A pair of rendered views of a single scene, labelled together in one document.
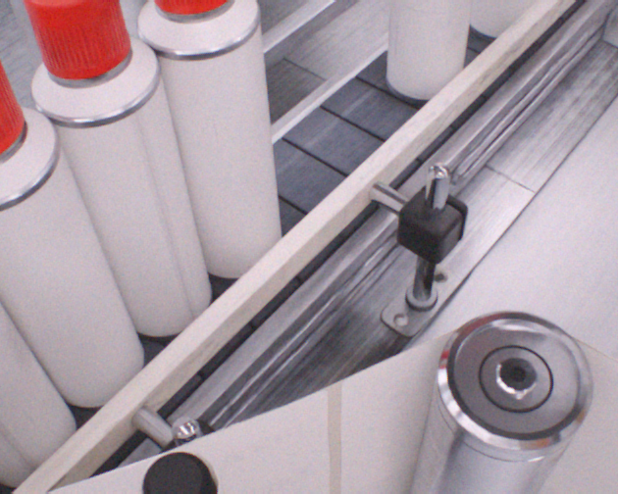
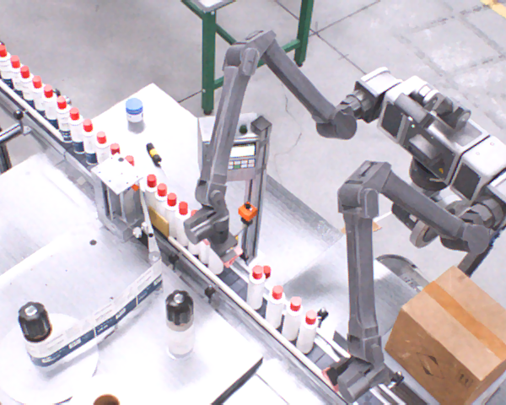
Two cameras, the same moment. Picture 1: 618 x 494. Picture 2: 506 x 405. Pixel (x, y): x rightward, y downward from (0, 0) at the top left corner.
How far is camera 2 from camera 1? 2.32 m
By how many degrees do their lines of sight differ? 50
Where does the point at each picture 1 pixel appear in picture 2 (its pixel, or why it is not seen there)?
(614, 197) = (218, 329)
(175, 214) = (201, 248)
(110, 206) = not seen: hidden behind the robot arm
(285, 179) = (229, 277)
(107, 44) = not seen: hidden behind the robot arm
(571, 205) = (217, 321)
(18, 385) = (180, 233)
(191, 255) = (202, 255)
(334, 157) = (234, 284)
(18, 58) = (290, 234)
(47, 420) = (180, 240)
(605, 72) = (271, 357)
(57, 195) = not seen: hidden behind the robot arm
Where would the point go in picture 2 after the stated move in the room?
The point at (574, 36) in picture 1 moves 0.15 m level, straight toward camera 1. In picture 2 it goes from (269, 339) to (227, 319)
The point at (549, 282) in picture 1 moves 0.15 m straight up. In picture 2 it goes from (200, 312) to (201, 288)
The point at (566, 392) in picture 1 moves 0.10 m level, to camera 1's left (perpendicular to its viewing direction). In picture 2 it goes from (153, 259) to (156, 233)
